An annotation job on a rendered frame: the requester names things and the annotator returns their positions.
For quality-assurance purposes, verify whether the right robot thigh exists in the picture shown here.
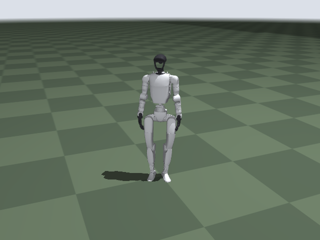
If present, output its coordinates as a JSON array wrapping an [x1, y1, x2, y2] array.
[[144, 113, 156, 152]]

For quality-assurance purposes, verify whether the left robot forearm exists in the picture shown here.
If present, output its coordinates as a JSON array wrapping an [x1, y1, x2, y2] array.
[[174, 95, 182, 118]]

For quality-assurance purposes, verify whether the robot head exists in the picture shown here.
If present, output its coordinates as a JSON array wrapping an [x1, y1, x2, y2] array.
[[153, 54, 167, 75]]

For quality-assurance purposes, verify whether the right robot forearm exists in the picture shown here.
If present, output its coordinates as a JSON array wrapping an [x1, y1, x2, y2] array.
[[137, 96, 146, 116]]

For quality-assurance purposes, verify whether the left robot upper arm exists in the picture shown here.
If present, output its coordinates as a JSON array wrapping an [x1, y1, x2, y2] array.
[[169, 75, 180, 102]]

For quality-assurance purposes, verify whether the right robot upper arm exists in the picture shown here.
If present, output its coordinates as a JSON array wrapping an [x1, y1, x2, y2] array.
[[140, 74, 150, 100]]

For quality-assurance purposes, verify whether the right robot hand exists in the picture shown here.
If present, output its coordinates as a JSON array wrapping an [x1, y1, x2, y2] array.
[[137, 113, 144, 130]]

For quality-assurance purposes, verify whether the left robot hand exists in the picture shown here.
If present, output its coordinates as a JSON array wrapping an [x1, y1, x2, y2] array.
[[175, 115, 182, 131]]

